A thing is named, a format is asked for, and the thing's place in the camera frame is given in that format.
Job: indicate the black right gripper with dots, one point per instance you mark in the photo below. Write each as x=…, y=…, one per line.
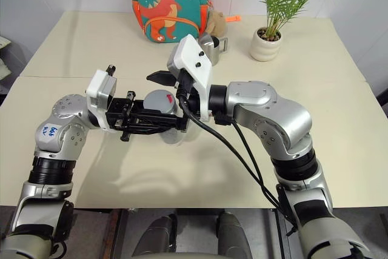
x=195, y=99

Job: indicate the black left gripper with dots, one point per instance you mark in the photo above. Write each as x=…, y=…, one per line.
x=116, y=112

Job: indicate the grey jar lid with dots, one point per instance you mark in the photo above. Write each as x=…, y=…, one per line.
x=157, y=101

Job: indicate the clear jar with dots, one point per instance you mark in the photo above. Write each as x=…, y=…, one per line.
x=172, y=137

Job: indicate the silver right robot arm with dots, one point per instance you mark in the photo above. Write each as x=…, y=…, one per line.
x=288, y=113

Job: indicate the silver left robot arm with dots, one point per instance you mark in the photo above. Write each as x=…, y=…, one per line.
x=60, y=110

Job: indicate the silver metal container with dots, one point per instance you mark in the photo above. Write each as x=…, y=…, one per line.
x=216, y=52

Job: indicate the teal dinosaur backpack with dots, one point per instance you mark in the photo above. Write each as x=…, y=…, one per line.
x=163, y=4

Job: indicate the brown plush toy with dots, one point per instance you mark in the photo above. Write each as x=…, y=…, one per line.
x=216, y=22

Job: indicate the orange tag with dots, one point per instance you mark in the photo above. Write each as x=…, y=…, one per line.
x=233, y=18

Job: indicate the green plant in white pot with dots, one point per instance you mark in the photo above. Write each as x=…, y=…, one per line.
x=265, y=45

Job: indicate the dark rounded shape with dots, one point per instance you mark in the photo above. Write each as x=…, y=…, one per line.
x=232, y=231
x=157, y=231

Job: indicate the dark grey furniture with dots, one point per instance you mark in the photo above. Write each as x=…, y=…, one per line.
x=12, y=68

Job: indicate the dark object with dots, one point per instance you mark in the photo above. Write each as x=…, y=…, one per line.
x=383, y=101

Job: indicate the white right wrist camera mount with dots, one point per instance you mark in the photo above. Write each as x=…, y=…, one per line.
x=194, y=55

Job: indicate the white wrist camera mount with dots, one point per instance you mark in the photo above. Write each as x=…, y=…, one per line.
x=194, y=55
x=100, y=89

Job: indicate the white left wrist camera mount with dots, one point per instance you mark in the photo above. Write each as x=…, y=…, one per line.
x=100, y=89

